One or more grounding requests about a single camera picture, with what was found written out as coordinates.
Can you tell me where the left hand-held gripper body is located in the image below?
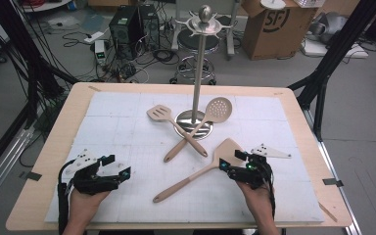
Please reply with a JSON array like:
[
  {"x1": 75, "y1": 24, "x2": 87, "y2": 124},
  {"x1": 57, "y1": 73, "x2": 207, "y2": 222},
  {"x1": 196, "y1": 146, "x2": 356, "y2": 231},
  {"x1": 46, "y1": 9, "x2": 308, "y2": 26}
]
[{"x1": 64, "y1": 148, "x2": 122, "y2": 197}]

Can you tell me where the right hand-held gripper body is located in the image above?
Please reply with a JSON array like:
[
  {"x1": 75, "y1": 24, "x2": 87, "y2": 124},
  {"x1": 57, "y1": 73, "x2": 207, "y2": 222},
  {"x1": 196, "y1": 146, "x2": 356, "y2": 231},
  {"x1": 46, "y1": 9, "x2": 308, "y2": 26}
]
[{"x1": 227, "y1": 143, "x2": 293, "y2": 190}]

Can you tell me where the beige solid turner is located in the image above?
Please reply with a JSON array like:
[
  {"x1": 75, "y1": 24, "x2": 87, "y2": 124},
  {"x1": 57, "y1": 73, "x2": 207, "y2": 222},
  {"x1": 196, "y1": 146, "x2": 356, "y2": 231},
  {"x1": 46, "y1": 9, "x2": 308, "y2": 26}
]
[{"x1": 152, "y1": 137, "x2": 247, "y2": 204}]

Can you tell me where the beige slotted turner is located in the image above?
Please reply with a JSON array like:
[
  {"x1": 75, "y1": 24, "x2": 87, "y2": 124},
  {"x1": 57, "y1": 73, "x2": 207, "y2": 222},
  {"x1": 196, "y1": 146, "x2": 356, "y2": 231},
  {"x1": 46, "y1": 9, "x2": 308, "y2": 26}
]
[{"x1": 146, "y1": 104, "x2": 209, "y2": 159}]

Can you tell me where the beige skimmer spoon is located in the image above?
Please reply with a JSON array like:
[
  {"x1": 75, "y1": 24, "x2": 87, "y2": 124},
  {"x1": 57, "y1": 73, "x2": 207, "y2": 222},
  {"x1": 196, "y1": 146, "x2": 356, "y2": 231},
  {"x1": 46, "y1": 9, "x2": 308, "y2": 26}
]
[{"x1": 163, "y1": 96, "x2": 234, "y2": 164}]

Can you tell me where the steel utensil stand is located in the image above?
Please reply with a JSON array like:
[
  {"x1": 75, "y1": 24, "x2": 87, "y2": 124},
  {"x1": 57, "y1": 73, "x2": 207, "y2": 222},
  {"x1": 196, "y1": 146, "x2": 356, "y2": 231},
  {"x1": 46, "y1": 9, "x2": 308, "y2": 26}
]
[{"x1": 174, "y1": 4, "x2": 234, "y2": 141}]

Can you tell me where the person's left hand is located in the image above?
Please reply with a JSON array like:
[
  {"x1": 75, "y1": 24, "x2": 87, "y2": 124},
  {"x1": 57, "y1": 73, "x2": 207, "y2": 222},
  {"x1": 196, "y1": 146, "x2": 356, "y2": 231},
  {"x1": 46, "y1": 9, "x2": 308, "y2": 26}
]
[{"x1": 69, "y1": 188, "x2": 112, "y2": 218}]

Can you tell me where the person's right hand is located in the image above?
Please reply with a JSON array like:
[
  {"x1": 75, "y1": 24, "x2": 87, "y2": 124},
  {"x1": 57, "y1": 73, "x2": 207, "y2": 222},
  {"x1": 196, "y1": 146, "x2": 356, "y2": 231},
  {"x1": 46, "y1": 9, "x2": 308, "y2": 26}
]
[{"x1": 236, "y1": 180, "x2": 275, "y2": 219}]

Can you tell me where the dark tape strip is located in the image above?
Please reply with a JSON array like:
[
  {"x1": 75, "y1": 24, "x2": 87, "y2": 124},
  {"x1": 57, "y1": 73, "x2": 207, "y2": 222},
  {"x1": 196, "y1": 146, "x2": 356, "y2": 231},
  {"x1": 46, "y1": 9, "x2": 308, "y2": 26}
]
[
  {"x1": 322, "y1": 177, "x2": 345, "y2": 188},
  {"x1": 19, "y1": 170, "x2": 43, "y2": 182}
]

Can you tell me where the white power supply unit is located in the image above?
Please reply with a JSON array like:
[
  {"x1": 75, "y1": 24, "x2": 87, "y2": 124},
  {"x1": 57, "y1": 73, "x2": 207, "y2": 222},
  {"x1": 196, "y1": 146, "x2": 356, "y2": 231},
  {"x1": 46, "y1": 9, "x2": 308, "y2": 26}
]
[{"x1": 94, "y1": 39, "x2": 108, "y2": 65}]

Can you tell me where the white power strip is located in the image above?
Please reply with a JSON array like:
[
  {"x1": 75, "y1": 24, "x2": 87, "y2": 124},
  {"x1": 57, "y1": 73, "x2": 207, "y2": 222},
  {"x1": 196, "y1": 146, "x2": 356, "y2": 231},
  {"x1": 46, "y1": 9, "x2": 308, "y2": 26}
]
[{"x1": 83, "y1": 31, "x2": 106, "y2": 44}]

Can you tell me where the cardboard box with round logo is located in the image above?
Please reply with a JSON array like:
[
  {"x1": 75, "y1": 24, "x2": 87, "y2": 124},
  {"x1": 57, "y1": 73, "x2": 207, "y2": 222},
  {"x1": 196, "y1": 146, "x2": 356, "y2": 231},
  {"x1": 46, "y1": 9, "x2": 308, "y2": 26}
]
[{"x1": 241, "y1": 0, "x2": 319, "y2": 62}]

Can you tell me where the black round stool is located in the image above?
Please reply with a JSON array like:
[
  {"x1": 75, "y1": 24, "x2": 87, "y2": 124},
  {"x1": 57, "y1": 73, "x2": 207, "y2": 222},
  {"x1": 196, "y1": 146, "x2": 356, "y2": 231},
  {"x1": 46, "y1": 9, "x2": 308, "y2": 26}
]
[{"x1": 169, "y1": 28, "x2": 221, "y2": 86}]

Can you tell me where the black computer tower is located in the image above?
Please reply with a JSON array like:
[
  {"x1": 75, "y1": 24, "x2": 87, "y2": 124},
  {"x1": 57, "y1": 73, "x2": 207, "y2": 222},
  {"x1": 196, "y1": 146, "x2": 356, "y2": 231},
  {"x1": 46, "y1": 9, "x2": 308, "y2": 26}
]
[
  {"x1": 109, "y1": 5, "x2": 145, "y2": 60},
  {"x1": 139, "y1": 3, "x2": 161, "y2": 50}
]

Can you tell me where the white flat board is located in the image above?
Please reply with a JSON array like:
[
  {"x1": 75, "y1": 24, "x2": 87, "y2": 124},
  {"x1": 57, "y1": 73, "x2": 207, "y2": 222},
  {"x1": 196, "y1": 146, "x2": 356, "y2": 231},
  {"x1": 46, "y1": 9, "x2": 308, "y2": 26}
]
[{"x1": 302, "y1": 38, "x2": 370, "y2": 59}]

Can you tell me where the white round disc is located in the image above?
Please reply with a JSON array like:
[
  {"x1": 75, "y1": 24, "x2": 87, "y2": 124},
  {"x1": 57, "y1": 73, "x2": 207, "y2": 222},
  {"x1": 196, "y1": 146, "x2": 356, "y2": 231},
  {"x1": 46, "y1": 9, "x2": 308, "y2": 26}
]
[{"x1": 259, "y1": 0, "x2": 287, "y2": 10}]

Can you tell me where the grey bag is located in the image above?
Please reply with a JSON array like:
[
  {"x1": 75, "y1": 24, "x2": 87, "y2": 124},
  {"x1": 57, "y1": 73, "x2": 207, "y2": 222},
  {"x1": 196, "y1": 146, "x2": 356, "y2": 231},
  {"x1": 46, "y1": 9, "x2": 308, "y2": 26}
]
[{"x1": 307, "y1": 12, "x2": 349, "y2": 43}]

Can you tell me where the right hand-held gripper cable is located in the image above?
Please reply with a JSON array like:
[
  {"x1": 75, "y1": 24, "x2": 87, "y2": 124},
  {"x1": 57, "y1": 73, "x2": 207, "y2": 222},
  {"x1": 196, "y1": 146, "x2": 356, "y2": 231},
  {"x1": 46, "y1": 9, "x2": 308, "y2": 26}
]
[{"x1": 260, "y1": 163, "x2": 277, "y2": 219}]

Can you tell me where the hand-held gripper cable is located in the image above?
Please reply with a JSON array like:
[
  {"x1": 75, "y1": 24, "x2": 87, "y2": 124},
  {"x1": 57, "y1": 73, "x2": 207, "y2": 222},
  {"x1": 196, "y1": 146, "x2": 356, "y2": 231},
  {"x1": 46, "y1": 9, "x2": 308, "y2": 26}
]
[
  {"x1": 57, "y1": 159, "x2": 76, "y2": 235},
  {"x1": 260, "y1": 163, "x2": 277, "y2": 219}
]

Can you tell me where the left hand-held gripper cable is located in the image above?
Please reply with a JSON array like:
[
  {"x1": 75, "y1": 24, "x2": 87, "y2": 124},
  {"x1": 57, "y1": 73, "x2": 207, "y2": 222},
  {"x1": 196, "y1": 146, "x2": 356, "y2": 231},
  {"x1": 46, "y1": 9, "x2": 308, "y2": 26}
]
[{"x1": 57, "y1": 159, "x2": 76, "y2": 235}]

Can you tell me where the aluminium rail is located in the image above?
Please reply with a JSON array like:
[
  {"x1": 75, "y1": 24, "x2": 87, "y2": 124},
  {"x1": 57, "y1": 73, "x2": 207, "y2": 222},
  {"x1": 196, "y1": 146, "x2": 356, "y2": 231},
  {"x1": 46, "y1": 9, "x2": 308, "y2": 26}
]
[
  {"x1": 302, "y1": 109, "x2": 361, "y2": 235},
  {"x1": 0, "y1": 126, "x2": 33, "y2": 213}
]

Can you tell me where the black metal frame post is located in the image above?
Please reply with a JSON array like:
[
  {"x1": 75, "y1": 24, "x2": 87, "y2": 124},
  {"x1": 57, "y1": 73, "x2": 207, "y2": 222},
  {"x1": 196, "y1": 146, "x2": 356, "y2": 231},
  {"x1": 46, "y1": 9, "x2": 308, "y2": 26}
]
[
  {"x1": 288, "y1": 0, "x2": 376, "y2": 141},
  {"x1": 0, "y1": 0, "x2": 79, "y2": 131}
]

